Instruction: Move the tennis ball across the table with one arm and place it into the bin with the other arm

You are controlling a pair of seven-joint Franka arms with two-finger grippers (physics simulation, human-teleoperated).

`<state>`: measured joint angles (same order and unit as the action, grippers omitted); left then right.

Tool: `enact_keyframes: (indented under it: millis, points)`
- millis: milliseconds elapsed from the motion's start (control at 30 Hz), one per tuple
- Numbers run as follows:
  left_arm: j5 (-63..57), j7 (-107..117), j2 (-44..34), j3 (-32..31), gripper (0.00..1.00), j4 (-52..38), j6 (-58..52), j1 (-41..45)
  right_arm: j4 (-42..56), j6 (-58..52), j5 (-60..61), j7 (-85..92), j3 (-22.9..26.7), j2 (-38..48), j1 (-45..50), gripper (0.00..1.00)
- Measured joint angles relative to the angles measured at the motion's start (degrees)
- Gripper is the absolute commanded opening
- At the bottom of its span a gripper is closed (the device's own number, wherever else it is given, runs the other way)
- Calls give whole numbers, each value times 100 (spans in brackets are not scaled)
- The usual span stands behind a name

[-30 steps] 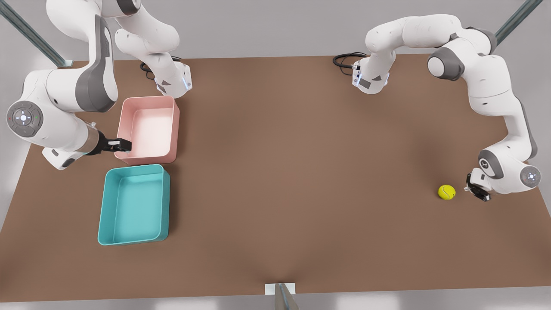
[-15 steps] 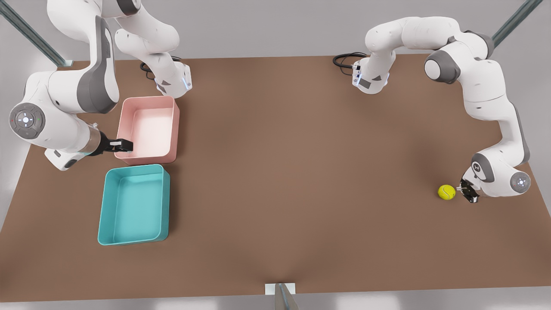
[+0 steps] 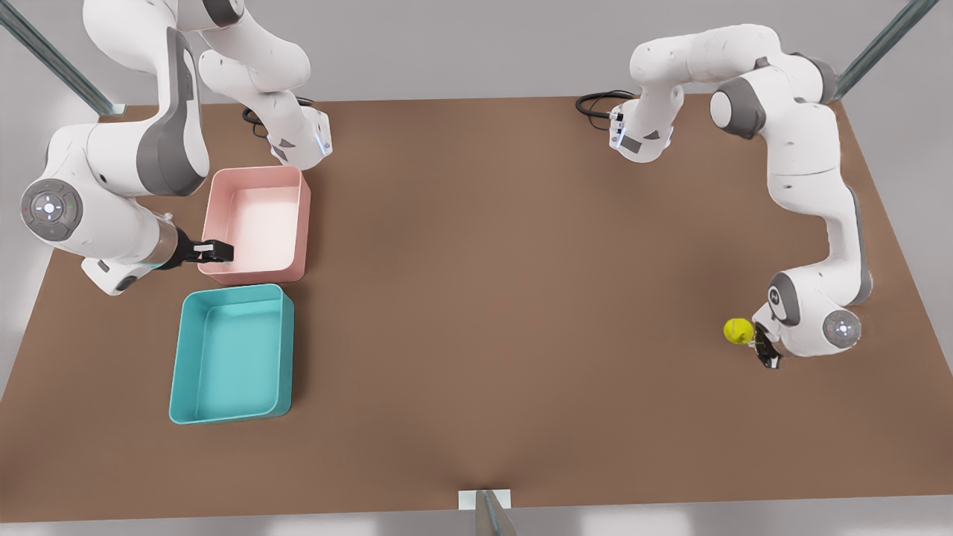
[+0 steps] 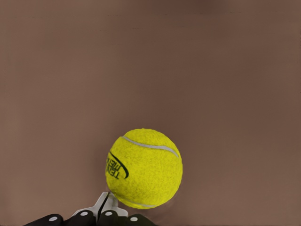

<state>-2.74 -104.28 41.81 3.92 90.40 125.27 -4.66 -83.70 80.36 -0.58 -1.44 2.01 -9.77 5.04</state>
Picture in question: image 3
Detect teal plastic tray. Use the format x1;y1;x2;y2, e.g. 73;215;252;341
169;284;295;425

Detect black cable loop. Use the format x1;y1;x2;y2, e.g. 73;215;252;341
242;96;316;139
576;90;638;118

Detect pink plastic tray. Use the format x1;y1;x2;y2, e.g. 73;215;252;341
197;165;311;285

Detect silver frame post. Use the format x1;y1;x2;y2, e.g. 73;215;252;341
458;489;518;536
0;0;127;116
834;0;940;101

